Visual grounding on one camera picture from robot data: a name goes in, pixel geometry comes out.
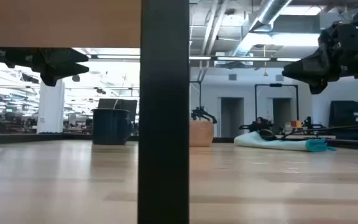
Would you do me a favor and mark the teal cloth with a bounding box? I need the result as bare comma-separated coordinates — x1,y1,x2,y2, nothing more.
305,138,337,153

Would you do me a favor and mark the black equipment case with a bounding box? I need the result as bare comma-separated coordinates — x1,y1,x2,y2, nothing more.
328,100,358,128

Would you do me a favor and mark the silver ventilation duct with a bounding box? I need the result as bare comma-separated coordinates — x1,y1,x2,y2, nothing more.
231,0,293,57

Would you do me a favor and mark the white pillar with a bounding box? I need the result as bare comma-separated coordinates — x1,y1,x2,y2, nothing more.
36,79,66,134

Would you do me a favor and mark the peach cup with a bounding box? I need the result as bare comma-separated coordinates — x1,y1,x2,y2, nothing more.
190,120,215,147

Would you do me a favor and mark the white folded cloth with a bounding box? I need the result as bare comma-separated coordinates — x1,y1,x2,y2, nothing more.
234,131,310,152

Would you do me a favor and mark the yellow hanging cord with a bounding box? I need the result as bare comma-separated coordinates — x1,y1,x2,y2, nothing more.
262,45,269,77

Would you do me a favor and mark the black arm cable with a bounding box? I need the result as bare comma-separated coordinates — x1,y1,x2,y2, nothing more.
279,123,358,140

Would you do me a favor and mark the black frame stand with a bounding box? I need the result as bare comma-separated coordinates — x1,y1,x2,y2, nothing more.
254,83,300,131

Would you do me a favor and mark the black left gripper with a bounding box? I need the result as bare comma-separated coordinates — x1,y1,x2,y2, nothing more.
0,46,90,87

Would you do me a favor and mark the wooden shelf board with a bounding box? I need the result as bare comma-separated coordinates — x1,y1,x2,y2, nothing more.
0,0,142,49

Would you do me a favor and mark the black shelf post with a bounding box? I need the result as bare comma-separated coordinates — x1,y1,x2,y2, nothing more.
137,0,191,224

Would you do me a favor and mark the black computer monitor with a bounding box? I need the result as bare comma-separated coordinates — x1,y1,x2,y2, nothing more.
97,98,118,110
116,99,139,123

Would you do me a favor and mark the dark blue mug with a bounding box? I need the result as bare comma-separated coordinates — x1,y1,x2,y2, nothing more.
91,108,134,146

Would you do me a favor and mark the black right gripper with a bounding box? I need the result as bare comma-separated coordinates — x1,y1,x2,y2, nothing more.
282,21,358,95

